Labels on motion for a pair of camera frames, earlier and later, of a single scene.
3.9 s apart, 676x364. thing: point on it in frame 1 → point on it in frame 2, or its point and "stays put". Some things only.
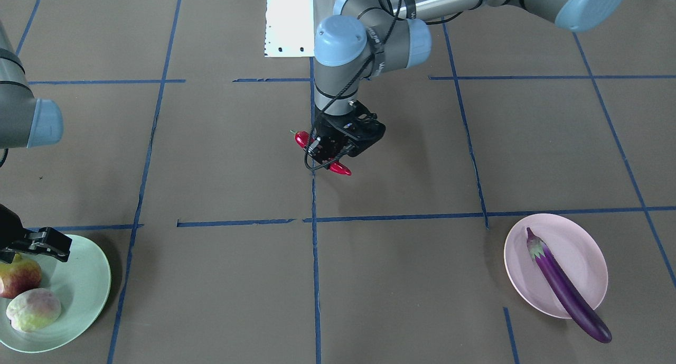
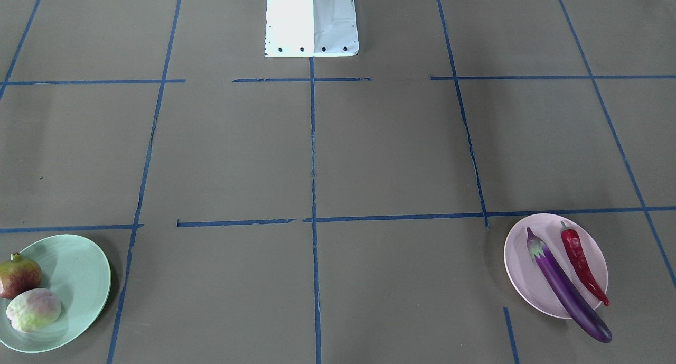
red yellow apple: [20, 276] stays put
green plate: [82, 284] stays put
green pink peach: [33, 309] stays put
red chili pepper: [302, 139] → [579, 262]
